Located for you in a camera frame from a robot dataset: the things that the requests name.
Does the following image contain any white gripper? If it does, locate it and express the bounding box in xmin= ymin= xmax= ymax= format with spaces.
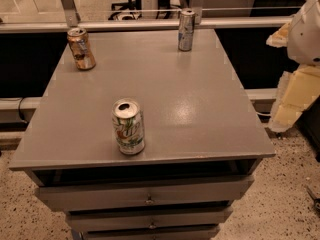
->
xmin=266 ymin=0 xmax=320 ymax=133

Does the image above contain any white green 7up can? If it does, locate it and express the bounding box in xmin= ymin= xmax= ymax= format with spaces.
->
xmin=112 ymin=98 xmax=145 ymax=155

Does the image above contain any silver blue redbull can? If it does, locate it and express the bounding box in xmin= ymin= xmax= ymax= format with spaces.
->
xmin=178 ymin=8 xmax=196 ymax=51

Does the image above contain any dented orange soda can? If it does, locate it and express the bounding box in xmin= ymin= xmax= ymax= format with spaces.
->
xmin=67 ymin=28 xmax=96 ymax=70

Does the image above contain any grey drawer cabinet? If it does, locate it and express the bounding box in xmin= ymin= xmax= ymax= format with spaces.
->
xmin=8 ymin=28 xmax=277 ymax=240

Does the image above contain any black office chair base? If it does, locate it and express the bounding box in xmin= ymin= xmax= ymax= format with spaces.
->
xmin=104 ymin=0 xmax=143 ymax=21

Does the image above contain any bottom grey drawer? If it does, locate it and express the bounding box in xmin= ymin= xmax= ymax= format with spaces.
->
xmin=84 ymin=225 xmax=220 ymax=240

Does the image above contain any grey drawer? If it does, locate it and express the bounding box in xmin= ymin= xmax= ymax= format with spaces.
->
xmin=35 ymin=175 xmax=254 ymax=211
xmin=66 ymin=207 xmax=232 ymax=232
xmin=84 ymin=225 xmax=220 ymax=240

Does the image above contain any grey metal railing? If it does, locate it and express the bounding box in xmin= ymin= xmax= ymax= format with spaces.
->
xmin=0 ymin=16 xmax=292 ymax=33

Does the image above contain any middle grey drawer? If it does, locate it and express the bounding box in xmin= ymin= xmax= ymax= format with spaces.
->
xmin=66 ymin=207 xmax=232 ymax=232

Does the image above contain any top grey drawer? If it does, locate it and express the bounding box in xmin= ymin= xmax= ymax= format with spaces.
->
xmin=35 ymin=175 xmax=254 ymax=211

